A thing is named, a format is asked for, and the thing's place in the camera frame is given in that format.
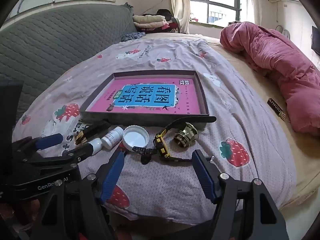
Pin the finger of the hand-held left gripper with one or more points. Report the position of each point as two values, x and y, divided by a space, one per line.
48 141
75 156

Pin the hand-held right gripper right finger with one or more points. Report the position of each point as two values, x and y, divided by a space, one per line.
203 177

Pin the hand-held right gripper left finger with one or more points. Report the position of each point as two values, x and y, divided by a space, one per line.
112 177

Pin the white earbud case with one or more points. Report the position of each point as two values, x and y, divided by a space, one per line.
97 145

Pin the white pill bottle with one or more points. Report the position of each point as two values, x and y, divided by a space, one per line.
112 137

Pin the black patterned hair clip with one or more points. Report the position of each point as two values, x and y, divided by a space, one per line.
143 151

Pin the brass metal fitting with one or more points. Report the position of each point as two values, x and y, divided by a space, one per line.
186 135

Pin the black and yellow wristwatch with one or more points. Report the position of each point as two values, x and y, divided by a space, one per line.
160 143

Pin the shallow brown cardboard box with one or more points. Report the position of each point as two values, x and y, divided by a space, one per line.
140 120

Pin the white plastic cap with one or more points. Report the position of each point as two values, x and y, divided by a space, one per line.
135 138

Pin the pink and blue book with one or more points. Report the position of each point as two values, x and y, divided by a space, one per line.
147 97

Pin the grey quilted headboard cover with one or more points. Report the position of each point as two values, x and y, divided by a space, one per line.
55 45

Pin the black gold rectangular pack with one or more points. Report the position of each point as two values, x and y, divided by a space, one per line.
276 107

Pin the strawberry printed bed sheet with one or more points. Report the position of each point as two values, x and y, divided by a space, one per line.
162 55

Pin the dark patterned cloth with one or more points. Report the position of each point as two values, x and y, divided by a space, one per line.
132 36

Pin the pink quilt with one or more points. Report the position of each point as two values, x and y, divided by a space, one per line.
275 55

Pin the pile of folded clothes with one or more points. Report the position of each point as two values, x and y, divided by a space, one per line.
150 21

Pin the cream curtain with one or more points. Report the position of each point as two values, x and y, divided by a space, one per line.
180 2
253 5

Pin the window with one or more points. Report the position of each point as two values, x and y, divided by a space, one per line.
220 0

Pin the black wall television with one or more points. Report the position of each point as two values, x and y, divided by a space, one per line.
316 41

